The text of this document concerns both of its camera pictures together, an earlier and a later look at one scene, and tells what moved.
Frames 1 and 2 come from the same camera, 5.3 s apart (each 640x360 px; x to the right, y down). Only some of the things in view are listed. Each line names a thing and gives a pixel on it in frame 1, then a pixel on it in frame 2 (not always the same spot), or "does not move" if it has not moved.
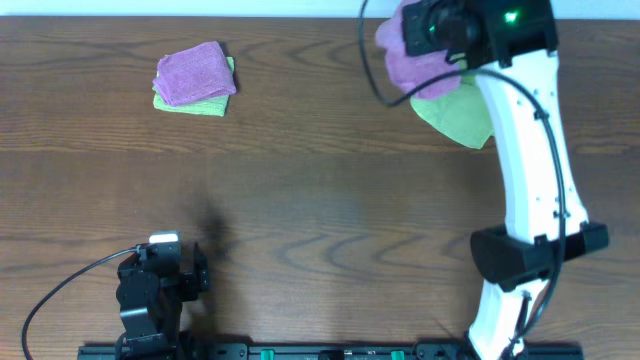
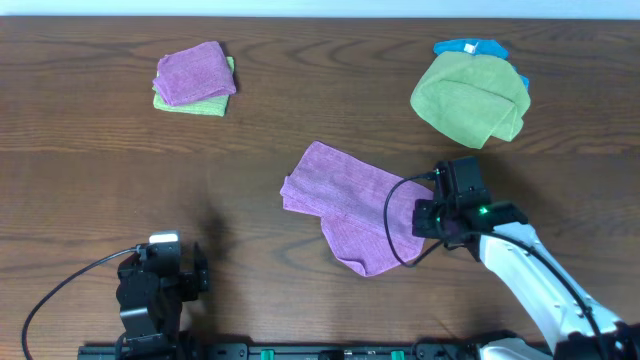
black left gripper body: x=192 y=280 does not move
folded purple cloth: x=195 y=75 does not move
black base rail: x=460 y=351 does not move
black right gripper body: x=424 y=31 to x=429 y=219
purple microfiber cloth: x=415 y=70 to x=351 y=197
